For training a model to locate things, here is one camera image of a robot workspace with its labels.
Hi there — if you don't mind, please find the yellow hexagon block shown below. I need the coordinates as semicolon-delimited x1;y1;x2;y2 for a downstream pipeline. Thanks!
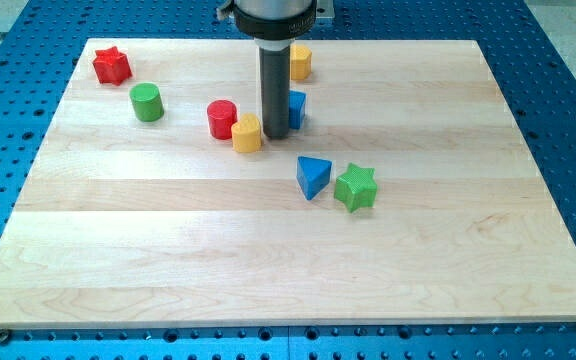
290;44;312;81

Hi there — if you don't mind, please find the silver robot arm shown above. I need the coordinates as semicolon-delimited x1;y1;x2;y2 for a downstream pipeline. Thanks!
216;0;318;139

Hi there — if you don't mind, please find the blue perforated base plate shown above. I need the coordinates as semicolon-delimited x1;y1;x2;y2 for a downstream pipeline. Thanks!
0;0;576;359

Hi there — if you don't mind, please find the blue triangle block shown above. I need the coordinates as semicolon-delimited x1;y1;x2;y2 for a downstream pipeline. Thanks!
296;156;332;201

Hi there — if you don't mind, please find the red cylinder block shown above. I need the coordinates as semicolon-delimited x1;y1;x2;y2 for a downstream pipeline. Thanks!
206;99;237;140

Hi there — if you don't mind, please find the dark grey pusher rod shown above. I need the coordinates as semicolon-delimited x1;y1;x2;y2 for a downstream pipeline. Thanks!
255;38;291;139

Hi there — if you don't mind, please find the red star block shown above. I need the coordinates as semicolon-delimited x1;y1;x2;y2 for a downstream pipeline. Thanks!
93;46;132;86

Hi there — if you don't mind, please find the green cylinder block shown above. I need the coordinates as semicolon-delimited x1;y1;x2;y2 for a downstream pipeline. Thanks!
129;82;164;122

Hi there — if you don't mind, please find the green star block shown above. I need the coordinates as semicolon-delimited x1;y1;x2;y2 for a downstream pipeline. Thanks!
334;163;378;213

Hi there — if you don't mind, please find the yellow heart block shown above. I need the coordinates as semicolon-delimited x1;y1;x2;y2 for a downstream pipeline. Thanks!
231;113;262;153

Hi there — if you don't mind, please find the light wooden board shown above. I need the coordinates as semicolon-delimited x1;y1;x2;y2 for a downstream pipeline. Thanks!
0;38;576;329

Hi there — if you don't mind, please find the blue cube block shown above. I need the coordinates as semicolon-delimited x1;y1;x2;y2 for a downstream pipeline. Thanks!
289;90;307;130

